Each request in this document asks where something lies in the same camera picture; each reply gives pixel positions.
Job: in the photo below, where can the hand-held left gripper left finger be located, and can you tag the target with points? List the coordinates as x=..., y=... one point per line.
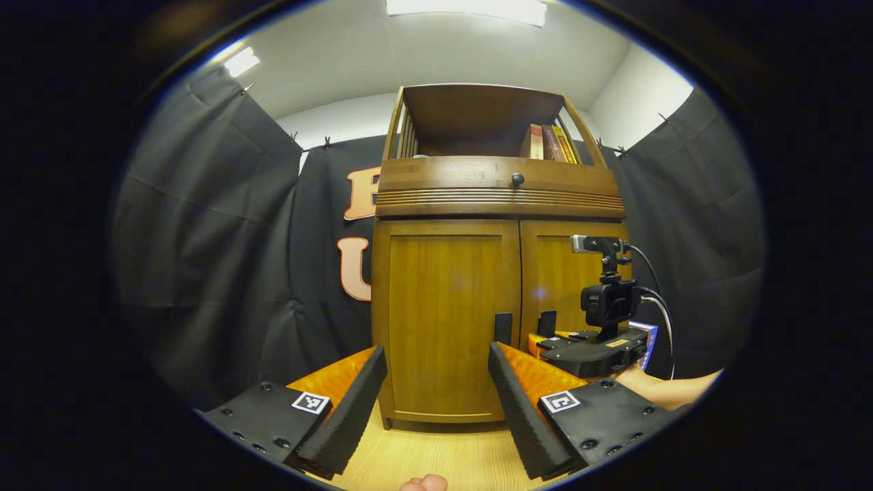
x=348, y=416

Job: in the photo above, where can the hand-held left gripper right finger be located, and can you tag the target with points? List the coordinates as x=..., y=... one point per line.
x=518, y=416

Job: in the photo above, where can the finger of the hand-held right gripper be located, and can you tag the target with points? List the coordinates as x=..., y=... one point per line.
x=542, y=344

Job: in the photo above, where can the wooden shoe cabinet door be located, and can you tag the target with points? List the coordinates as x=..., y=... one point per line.
x=443, y=307
x=552, y=279

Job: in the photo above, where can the wooden double-door shoe cabinet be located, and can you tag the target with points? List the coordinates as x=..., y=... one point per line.
x=477, y=204

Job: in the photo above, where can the blue and white book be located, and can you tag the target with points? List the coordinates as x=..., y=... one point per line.
x=652, y=337

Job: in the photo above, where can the yellow book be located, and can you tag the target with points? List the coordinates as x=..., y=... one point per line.
x=566, y=144

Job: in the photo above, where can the brown book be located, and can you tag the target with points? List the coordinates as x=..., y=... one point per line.
x=551, y=143

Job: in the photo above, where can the red and cream book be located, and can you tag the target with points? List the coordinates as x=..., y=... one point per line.
x=534, y=142

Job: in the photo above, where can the wooden drawer with black knob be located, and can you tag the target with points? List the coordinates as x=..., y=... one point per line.
x=450, y=179

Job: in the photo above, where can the black backdrop cloth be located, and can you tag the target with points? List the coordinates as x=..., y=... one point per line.
x=218, y=239

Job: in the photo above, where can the large ceiling light panel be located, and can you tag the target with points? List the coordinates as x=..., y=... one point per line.
x=470, y=8

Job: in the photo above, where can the small ceiling light panel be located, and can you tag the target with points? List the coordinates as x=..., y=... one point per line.
x=241, y=61

